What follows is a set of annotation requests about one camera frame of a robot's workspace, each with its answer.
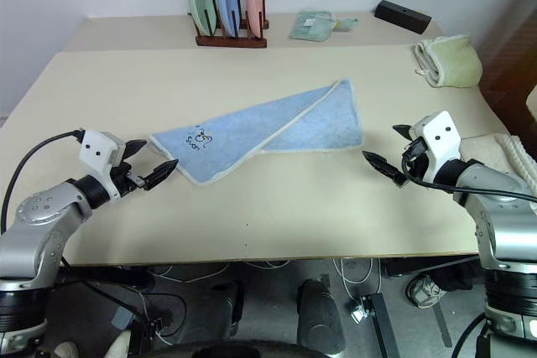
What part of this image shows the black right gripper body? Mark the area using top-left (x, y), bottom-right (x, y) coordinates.
top-left (401, 136), bottom-right (434, 184)

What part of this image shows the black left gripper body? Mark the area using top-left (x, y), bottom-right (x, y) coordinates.
top-left (111, 160), bottom-right (146, 199)

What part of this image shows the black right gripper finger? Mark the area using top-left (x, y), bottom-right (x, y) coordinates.
top-left (362, 150), bottom-right (408, 188)
top-left (391, 123), bottom-right (417, 142)

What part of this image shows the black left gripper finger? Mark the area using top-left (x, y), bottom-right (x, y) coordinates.
top-left (122, 138), bottom-right (149, 163)
top-left (142, 158), bottom-right (180, 190)

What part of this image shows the cream knitted towel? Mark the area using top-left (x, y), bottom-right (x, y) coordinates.
top-left (459, 132), bottom-right (537, 195)

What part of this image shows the rolled green cream towel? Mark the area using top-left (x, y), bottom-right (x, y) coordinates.
top-left (414, 34), bottom-right (483, 89)

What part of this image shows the light blue embroidered towel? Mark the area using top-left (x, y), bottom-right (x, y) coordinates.
top-left (147, 77), bottom-right (365, 188)

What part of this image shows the black rectangular block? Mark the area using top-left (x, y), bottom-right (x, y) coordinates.
top-left (373, 0), bottom-right (433, 35)

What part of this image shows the grey white sneaker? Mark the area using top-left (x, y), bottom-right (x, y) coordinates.
top-left (405, 273), bottom-right (446, 309)

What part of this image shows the small grey box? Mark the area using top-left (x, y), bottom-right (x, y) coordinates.
top-left (110, 306), bottom-right (136, 330)

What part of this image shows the brown wooden cabinet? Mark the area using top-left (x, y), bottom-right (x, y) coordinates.
top-left (476, 0), bottom-right (537, 128)

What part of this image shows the folded teal cloth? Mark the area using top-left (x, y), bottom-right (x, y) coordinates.
top-left (288, 9), bottom-right (335, 43)

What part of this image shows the dark wooden plate rack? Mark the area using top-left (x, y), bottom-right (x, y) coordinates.
top-left (186, 0), bottom-right (269, 50)

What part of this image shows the small dark rounded shape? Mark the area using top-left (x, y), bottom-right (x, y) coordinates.
top-left (184, 280), bottom-right (245, 345)

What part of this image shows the black metal bar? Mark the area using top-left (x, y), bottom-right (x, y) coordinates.
top-left (362, 292), bottom-right (400, 358)

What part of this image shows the large dark rounded shape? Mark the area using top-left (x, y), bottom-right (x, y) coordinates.
top-left (296, 278), bottom-right (347, 355)

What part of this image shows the white shoe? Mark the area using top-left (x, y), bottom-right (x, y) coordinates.
top-left (103, 329), bottom-right (133, 358)

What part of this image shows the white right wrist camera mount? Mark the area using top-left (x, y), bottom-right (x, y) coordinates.
top-left (412, 111), bottom-right (463, 186)

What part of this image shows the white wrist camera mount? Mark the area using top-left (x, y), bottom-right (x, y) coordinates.
top-left (79, 130), bottom-right (128, 200)
top-left (412, 111), bottom-right (463, 186)

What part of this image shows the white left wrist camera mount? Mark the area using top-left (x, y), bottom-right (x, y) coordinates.
top-left (79, 130), bottom-right (128, 200)

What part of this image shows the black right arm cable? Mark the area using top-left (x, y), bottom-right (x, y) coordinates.
top-left (401, 152), bottom-right (537, 204)

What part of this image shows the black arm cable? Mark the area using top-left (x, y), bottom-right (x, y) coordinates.
top-left (0, 129), bottom-right (86, 236)
top-left (401, 152), bottom-right (537, 204)

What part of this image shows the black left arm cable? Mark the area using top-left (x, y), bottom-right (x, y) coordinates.
top-left (0, 129), bottom-right (86, 236)

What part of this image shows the white cable bundle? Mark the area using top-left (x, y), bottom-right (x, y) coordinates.
top-left (333, 257), bottom-right (375, 298)

